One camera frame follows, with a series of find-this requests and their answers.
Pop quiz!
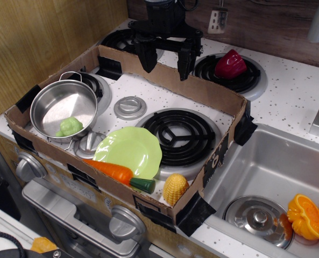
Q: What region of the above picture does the hanging toy spatula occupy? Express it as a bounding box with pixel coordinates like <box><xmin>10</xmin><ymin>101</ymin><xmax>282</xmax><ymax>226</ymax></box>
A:
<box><xmin>208</xmin><ymin>1</ymin><xmax>228</xmax><ymax>34</ymax></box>

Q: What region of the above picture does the black braided cable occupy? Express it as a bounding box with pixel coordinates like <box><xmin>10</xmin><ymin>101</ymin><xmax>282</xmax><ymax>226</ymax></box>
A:
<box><xmin>0</xmin><ymin>231</ymin><xmax>27</xmax><ymax>258</ymax></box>

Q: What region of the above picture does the steel sink basin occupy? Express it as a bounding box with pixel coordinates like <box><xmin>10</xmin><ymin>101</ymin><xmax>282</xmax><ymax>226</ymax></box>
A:
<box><xmin>202</xmin><ymin>123</ymin><xmax>319</xmax><ymax>258</ymax></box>

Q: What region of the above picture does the front right black burner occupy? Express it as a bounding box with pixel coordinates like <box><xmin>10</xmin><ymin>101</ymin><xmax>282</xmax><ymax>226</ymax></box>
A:
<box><xmin>136</xmin><ymin>108</ymin><xmax>222</xmax><ymax>181</ymax></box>

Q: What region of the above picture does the small steel pot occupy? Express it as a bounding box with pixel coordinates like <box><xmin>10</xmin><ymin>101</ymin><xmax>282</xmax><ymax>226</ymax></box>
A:
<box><xmin>30</xmin><ymin>71</ymin><xmax>98</xmax><ymax>145</ymax></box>

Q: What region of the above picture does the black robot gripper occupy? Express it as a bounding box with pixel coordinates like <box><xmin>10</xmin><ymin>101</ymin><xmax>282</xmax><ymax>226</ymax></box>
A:
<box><xmin>129</xmin><ymin>1</ymin><xmax>203</xmax><ymax>81</ymax></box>

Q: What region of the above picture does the silver front stove knob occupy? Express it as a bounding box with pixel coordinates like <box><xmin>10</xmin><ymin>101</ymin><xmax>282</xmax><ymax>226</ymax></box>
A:
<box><xmin>74</xmin><ymin>131</ymin><xmax>106</xmax><ymax>159</ymax></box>

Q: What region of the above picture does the steel pot lid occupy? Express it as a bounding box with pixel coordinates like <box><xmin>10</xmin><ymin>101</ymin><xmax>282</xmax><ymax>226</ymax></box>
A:
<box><xmin>223</xmin><ymin>196</ymin><xmax>294</xmax><ymax>249</ymax></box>

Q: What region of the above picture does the back right black burner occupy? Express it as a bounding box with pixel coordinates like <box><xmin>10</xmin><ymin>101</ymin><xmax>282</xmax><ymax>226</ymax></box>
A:
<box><xmin>192</xmin><ymin>50</ymin><xmax>268</xmax><ymax>101</ymax></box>

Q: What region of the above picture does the right silver oven knob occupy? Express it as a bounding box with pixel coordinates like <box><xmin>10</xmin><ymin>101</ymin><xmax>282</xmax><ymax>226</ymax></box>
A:
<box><xmin>109</xmin><ymin>205</ymin><xmax>146</xmax><ymax>241</ymax></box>

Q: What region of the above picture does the small orange object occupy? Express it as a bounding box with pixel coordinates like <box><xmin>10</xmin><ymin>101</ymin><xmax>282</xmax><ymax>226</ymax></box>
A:
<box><xmin>30</xmin><ymin>236</ymin><xmax>58</xmax><ymax>254</ymax></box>

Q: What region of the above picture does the front left black burner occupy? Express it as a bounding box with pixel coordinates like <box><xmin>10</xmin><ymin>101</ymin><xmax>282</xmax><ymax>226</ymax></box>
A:
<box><xmin>68</xmin><ymin>72</ymin><xmax>112</xmax><ymax>116</ymax></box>

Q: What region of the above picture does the left silver oven knob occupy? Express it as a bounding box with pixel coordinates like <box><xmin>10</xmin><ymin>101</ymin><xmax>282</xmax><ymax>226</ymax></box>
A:
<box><xmin>16</xmin><ymin>152</ymin><xmax>47</xmax><ymax>182</ymax></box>

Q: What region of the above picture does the yellow toy corn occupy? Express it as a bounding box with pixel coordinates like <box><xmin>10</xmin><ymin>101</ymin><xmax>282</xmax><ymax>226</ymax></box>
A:
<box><xmin>162</xmin><ymin>174</ymin><xmax>189</xmax><ymax>206</ymax></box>

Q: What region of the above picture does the green toy vegetable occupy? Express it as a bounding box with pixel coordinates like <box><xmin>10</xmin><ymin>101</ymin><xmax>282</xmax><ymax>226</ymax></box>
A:
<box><xmin>55</xmin><ymin>117</ymin><xmax>83</xmax><ymax>137</ymax></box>

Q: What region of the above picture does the silver centre stove knob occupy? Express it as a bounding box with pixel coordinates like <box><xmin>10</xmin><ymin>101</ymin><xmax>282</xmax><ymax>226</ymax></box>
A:
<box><xmin>114</xmin><ymin>96</ymin><xmax>147</xmax><ymax>120</ymax></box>

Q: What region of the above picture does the light green plastic plate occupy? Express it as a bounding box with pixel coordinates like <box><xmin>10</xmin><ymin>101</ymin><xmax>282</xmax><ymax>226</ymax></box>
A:
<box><xmin>93</xmin><ymin>126</ymin><xmax>162</xmax><ymax>180</ymax></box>

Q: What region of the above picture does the silver oven door handle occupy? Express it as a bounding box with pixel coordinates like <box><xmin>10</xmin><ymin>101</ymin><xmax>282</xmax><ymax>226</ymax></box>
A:
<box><xmin>22</xmin><ymin>181</ymin><xmax>141</xmax><ymax>257</ymax></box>

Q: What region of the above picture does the silver stove knob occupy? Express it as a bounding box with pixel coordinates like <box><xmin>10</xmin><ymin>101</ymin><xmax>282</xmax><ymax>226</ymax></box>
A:
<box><xmin>114</xmin><ymin>96</ymin><xmax>147</xmax><ymax>120</ymax></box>
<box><xmin>74</xmin><ymin>131</ymin><xmax>106</xmax><ymax>159</ymax></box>

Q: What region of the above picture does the red toy bell pepper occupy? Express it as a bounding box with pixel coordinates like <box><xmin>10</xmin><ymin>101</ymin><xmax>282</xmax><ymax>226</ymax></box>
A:
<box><xmin>214</xmin><ymin>49</ymin><xmax>247</xmax><ymax>80</ymax></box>

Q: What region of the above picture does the orange toy pumpkin half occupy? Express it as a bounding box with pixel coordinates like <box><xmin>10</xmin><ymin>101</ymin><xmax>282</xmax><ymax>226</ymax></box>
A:
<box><xmin>287</xmin><ymin>193</ymin><xmax>319</xmax><ymax>240</ymax></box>

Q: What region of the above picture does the orange toy carrot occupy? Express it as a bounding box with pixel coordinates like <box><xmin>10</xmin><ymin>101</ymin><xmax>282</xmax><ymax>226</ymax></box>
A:
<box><xmin>83</xmin><ymin>159</ymin><xmax>155</xmax><ymax>194</ymax></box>

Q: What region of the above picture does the silver oven knob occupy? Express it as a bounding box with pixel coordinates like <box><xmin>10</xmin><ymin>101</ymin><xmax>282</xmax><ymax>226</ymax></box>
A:
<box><xmin>109</xmin><ymin>205</ymin><xmax>146</xmax><ymax>241</ymax></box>
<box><xmin>16</xmin><ymin>152</ymin><xmax>47</xmax><ymax>182</ymax></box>

